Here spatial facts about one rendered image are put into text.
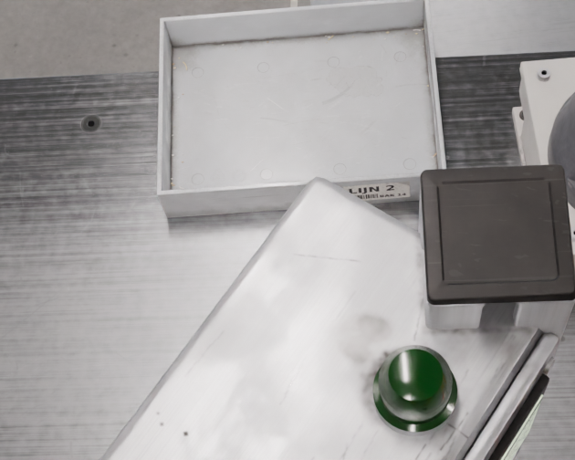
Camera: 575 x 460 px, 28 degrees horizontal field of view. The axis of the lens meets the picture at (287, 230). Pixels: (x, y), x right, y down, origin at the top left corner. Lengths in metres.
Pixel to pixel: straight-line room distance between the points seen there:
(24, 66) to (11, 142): 1.10
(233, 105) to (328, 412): 0.83
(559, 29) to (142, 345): 0.53
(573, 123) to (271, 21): 0.35
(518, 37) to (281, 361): 0.87
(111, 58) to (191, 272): 1.20
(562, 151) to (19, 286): 0.52
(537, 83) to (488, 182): 0.71
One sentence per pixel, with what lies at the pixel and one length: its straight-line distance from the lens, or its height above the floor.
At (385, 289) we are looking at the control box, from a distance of 0.37.
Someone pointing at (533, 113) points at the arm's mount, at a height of 0.92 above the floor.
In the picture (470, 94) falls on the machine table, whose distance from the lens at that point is 1.17.
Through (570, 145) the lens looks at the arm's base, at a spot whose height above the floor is 0.97.
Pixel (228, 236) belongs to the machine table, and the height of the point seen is 0.83.
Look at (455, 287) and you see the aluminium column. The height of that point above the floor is 1.50.
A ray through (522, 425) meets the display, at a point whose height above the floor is 1.45.
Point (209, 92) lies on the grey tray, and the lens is 1.18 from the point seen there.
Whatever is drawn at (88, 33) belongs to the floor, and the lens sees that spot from 2.30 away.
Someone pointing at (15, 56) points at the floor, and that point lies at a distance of 2.31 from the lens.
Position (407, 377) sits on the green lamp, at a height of 1.50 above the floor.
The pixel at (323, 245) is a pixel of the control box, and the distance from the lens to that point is 0.38.
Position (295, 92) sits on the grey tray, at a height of 0.83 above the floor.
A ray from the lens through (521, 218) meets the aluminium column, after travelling 0.36.
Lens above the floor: 1.82
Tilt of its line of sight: 64 degrees down
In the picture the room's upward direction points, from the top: 12 degrees counter-clockwise
